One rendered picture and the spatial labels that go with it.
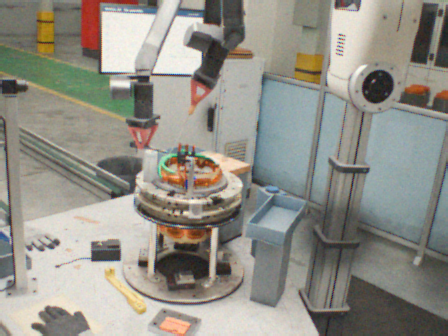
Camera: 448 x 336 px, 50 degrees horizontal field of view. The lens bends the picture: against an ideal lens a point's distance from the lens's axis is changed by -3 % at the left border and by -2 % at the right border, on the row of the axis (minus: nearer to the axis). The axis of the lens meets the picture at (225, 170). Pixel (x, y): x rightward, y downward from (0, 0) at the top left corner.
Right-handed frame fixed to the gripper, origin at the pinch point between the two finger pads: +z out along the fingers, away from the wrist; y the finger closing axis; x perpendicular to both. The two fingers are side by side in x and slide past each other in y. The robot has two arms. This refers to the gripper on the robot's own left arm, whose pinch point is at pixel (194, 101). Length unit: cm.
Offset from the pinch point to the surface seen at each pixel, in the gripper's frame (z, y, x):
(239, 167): 23.1, -25.4, 21.1
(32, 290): 63, 29, -18
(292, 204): 16.6, -3.5, 39.8
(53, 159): 94, -87, -65
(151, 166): 21.1, 7.2, -3.0
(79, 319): 55, 39, 0
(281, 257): 25, 14, 42
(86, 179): 84, -68, -40
